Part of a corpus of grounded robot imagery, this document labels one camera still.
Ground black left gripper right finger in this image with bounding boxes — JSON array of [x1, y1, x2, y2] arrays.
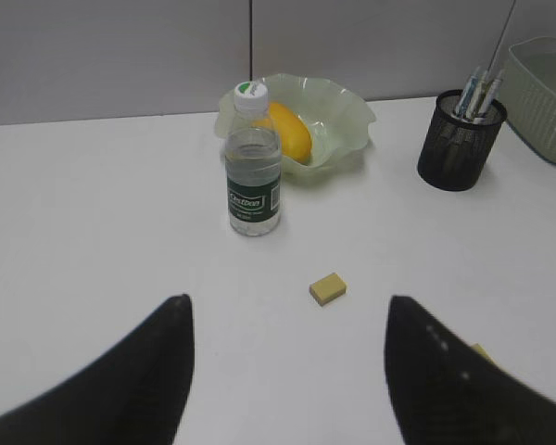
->
[[384, 296, 556, 444]]

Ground yellow eraser front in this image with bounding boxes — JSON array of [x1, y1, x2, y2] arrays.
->
[[471, 343, 497, 365]]

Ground black mesh pen holder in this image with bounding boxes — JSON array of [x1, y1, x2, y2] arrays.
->
[[417, 89, 507, 192]]

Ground yellow mango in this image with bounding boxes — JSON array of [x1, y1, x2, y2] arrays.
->
[[253, 102, 312, 164]]

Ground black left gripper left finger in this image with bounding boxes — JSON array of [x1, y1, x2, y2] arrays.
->
[[0, 294, 194, 444]]

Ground yellow eraser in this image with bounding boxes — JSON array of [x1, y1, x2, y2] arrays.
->
[[471, 343, 497, 365], [309, 273, 347, 306]]

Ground pale green woven basket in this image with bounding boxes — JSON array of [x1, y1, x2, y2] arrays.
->
[[499, 37, 556, 165]]

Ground pale green wavy plate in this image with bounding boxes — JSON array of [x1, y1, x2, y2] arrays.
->
[[213, 72, 377, 181]]

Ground light blue ballpoint pen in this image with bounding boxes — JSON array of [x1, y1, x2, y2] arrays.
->
[[453, 66, 481, 119]]

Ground clear water bottle green label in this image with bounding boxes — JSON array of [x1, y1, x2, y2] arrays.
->
[[224, 81, 282, 236]]

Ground beige ballpoint pen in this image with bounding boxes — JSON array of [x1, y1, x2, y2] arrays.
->
[[474, 69, 505, 123]]

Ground grey white ballpoint pen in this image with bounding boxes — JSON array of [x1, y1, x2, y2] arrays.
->
[[465, 70, 488, 121]]

